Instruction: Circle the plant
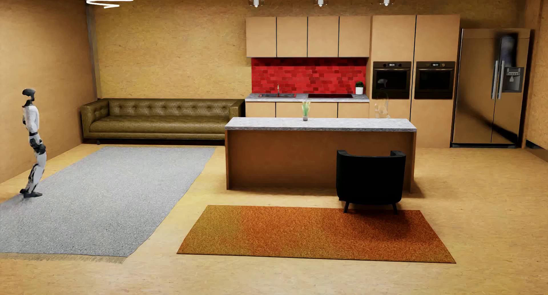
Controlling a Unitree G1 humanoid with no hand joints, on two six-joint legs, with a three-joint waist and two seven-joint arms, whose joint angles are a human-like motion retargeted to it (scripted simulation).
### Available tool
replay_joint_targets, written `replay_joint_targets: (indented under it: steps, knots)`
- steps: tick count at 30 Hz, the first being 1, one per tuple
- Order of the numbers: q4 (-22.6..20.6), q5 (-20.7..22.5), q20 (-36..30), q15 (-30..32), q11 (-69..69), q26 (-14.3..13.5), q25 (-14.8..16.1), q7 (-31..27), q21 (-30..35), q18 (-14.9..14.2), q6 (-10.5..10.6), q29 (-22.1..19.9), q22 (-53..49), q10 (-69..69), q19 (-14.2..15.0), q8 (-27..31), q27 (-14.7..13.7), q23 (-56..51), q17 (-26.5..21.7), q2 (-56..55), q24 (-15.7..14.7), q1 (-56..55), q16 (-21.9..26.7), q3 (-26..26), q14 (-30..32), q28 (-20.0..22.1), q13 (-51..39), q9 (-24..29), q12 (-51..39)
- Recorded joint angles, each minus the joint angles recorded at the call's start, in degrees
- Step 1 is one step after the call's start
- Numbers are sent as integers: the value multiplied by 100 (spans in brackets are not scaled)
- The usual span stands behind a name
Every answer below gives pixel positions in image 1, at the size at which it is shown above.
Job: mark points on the black built-in oven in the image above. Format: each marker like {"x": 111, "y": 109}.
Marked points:
{"x": 434, "y": 80}
{"x": 391, "y": 80}

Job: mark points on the kitchen counter with base cabinets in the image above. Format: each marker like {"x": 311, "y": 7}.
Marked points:
{"x": 325, "y": 108}

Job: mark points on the clear glass vase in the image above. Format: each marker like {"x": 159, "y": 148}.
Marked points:
{"x": 382, "y": 108}

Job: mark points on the kitchen island with stone top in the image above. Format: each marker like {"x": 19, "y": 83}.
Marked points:
{"x": 319, "y": 156}

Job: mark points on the black cooktop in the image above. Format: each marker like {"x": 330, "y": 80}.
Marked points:
{"x": 330, "y": 96}

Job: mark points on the wooden upper wall cabinets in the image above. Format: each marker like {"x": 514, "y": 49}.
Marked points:
{"x": 308, "y": 36}

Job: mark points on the red tile backsplash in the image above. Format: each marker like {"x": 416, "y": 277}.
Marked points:
{"x": 308, "y": 75}

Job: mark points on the white humanoid robot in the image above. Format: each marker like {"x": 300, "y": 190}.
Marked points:
{"x": 32, "y": 122}

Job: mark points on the green plant in glass vase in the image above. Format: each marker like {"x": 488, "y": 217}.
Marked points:
{"x": 305, "y": 109}

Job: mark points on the orange rug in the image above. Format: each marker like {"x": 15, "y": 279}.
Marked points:
{"x": 317, "y": 233}

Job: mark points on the olive tufted leather sofa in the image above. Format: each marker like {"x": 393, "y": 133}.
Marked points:
{"x": 158, "y": 119}

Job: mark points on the black armchair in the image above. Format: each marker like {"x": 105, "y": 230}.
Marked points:
{"x": 370, "y": 177}

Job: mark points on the small plant in white pot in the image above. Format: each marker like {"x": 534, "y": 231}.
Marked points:
{"x": 359, "y": 87}

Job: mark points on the tall wooden oven cabinet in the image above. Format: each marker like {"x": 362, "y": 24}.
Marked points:
{"x": 414, "y": 115}

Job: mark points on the stainless steel refrigerator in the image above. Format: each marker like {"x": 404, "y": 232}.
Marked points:
{"x": 490, "y": 87}

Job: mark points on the grey rug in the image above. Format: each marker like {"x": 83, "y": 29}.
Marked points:
{"x": 102, "y": 196}

